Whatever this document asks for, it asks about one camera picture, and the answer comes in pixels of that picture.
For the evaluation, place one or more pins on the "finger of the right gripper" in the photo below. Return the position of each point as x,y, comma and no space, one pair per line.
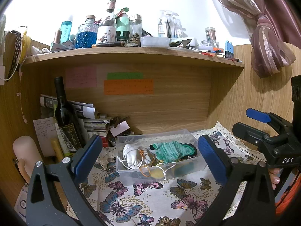
263,141
265,118

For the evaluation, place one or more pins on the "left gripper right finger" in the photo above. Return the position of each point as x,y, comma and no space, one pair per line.
257,205

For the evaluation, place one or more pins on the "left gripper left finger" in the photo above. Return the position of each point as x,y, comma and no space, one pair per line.
54,196

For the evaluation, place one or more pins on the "green fabric piece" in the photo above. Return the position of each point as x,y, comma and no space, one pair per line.
173,151

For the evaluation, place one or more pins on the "orange sleeve forearm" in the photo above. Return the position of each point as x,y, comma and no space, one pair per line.
288,197

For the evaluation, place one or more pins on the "right hand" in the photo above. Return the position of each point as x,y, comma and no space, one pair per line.
273,173

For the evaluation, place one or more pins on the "yellow candle stick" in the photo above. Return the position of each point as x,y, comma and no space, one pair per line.
57,149

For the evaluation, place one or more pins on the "butterfly print tablecloth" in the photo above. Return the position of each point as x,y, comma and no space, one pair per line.
178,201

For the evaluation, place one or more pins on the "handwritten white note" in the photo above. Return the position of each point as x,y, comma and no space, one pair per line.
45,130

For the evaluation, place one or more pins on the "yellow sponge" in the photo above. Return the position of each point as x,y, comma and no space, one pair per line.
158,174

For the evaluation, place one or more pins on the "pink striped curtain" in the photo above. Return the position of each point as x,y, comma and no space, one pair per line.
272,25

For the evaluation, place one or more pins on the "dark wine bottle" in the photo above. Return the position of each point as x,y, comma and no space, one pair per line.
67,119

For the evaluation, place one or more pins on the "stack of papers and magazines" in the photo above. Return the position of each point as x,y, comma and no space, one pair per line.
94,122

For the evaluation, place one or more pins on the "clear plastic storage box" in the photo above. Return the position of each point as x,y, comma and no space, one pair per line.
173,170

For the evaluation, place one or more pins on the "white card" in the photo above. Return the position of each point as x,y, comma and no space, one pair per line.
120,128

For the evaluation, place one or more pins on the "wooden shelf unit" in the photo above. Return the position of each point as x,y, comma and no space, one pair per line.
156,89

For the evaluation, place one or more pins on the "pink sticky note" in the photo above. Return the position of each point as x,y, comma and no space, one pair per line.
81,77

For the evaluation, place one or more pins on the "orange sticky note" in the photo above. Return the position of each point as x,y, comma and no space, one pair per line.
126,87

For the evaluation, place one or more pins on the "green sticky note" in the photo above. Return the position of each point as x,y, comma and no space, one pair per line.
124,75

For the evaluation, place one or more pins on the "clear plastic tray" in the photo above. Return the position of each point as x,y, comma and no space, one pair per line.
160,42

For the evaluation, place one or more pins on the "blue liquid glass jar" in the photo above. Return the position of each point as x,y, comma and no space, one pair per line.
87,33

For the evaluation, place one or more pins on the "white cartoon mug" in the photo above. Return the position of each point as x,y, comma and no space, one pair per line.
106,34

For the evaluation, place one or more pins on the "mint green bottle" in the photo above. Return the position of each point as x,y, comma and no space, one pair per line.
122,23

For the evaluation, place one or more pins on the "cream roller with handle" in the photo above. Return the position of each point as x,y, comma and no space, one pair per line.
27,155

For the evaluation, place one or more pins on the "white drawstring pouch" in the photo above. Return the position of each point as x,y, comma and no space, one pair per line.
136,157

